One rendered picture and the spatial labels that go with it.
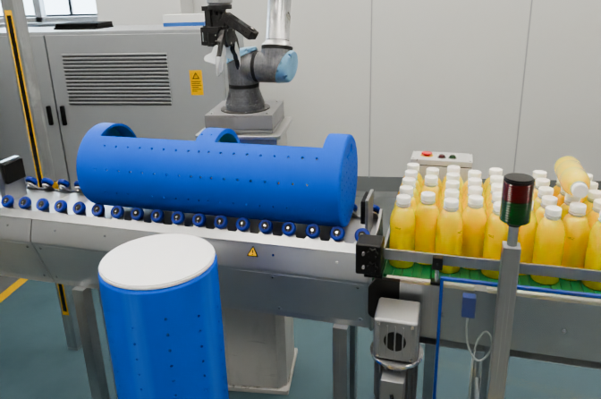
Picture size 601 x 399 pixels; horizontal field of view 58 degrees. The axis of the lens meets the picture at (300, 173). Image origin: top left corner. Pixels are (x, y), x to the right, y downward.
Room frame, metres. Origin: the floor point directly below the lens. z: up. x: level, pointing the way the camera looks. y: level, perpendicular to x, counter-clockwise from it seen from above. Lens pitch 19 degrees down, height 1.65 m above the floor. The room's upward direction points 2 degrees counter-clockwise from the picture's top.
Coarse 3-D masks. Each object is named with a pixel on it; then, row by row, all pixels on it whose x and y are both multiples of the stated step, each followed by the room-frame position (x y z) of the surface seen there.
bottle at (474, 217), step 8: (464, 208) 1.38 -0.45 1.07; (472, 208) 1.36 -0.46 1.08; (480, 208) 1.36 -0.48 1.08; (464, 216) 1.36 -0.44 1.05; (472, 216) 1.34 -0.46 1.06; (480, 216) 1.34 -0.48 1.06; (464, 224) 1.35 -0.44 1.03; (472, 224) 1.34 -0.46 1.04; (480, 224) 1.34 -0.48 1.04; (464, 232) 1.35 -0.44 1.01; (472, 232) 1.34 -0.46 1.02; (480, 232) 1.34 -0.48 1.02; (464, 240) 1.35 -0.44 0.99; (472, 240) 1.34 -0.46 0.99; (480, 240) 1.34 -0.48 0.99; (464, 248) 1.35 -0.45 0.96; (472, 248) 1.34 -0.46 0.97; (480, 248) 1.34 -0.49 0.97; (472, 256) 1.34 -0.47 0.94; (480, 256) 1.34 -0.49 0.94
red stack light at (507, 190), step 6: (504, 186) 1.09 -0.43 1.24; (510, 186) 1.07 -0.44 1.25; (516, 186) 1.07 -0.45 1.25; (522, 186) 1.06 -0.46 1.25; (528, 186) 1.06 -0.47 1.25; (534, 186) 1.08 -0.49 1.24; (504, 192) 1.08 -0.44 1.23; (510, 192) 1.07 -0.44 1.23; (516, 192) 1.07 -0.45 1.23; (522, 192) 1.06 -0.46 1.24; (528, 192) 1.06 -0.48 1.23; (504, 198) 1.08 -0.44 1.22; (510, 198) 1.07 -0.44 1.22; (516, 198) 1.06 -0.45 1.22; (522, 198) 1.06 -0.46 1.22; (528, 198) 1.06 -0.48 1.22
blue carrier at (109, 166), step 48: (96, 144) 1.70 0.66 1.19; (144, 144) 1.66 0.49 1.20; (192, 144) 1.62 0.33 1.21; (240, 144) 1.58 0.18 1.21; (336, 144) 1.52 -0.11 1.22; (96, 192) 1.67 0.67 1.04; (144, 192) 1.61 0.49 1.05; (192, 192) 1.56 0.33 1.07; (240, 192) 1.51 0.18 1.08; (288, 192) 1.47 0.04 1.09; (336, 192) 1.43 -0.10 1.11
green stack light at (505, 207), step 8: (504, 200) 1.08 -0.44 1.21; (504, 208) 1.08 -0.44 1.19; (512, 208) 1.07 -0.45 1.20; (520, 208) 1.06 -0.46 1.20; (528, 208) 1.06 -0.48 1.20; (504, 216) 1.08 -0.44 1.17; (512, 216) 1.07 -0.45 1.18; (520, 216) 1.06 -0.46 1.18; (528, 216) 1.07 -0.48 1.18; (512, 224) 1.06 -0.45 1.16; (520, 224) 1.06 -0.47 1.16
